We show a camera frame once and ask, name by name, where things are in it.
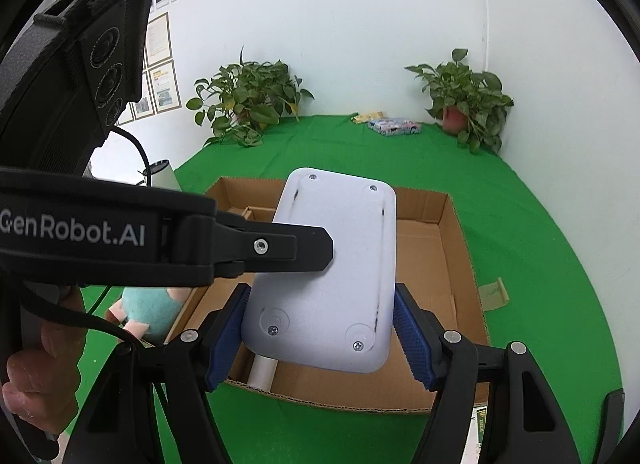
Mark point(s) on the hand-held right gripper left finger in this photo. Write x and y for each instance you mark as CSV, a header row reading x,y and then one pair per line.
x,y
225,339

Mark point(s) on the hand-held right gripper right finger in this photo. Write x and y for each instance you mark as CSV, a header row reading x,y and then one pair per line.
x,y
415,339

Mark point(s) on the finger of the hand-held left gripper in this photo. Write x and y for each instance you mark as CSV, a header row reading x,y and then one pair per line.
x,y
280,246

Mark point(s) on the white hair dryer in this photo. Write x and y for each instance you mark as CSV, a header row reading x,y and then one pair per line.
x,y
262,371

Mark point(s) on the white scale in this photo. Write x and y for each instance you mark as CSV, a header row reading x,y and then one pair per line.
x,y
340,294

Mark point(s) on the pink pig plush toy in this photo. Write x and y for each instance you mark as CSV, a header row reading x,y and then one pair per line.
x,y
150,306

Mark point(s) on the large shallow cardboard box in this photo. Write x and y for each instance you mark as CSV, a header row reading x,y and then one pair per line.
x,y
425,254

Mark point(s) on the person's left hand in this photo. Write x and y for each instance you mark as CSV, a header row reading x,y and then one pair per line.
x,y
50,374

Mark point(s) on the beige tape piece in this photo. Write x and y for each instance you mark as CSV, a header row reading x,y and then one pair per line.
x,y
494,295

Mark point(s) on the green and white medicine box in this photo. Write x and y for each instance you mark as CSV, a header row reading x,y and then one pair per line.
x,y
481,424

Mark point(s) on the green tablecloth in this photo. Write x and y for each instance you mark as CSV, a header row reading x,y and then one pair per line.
x,y
540,269

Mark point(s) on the yellow snack packet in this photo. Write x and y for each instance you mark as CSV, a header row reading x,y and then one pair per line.
x,y
367,117

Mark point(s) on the leafy green potted plant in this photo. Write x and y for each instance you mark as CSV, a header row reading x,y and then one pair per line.
x,y
250,89

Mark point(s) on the patterned tissue pack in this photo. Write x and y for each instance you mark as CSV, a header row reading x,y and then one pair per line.
x,y
395,127

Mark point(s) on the group of framed certificates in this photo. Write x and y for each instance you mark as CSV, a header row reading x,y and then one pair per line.
x,y
160,39

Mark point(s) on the green plant in red pot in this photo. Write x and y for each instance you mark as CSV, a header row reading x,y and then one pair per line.
x,y
465,89

